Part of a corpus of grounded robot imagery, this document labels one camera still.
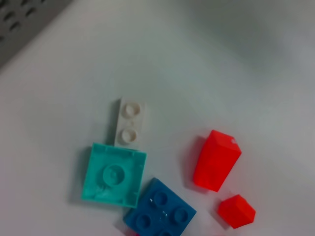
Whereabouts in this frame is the large orange sloped brick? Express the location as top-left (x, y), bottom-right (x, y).
top-left (193, 129), bottom-right (242, 192)

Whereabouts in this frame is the grey perforated storage basket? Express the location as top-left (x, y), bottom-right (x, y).
top-left (0, 0), bottom-right (74, 68)

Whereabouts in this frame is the white building brick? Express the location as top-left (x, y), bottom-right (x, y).
top-left (105, 97), bottom-right (148, 149)

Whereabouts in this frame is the teal square building brick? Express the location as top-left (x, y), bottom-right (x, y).
top-left (80, 142), bottom-right (148, 209)

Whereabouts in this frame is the blue square building brick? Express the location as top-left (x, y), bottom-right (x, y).
top-left (123, 177), bottom-right (197, 236)

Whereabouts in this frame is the small orange sloped brick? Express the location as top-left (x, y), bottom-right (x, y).
top-left (218, 194), bottom-right (256, 229)

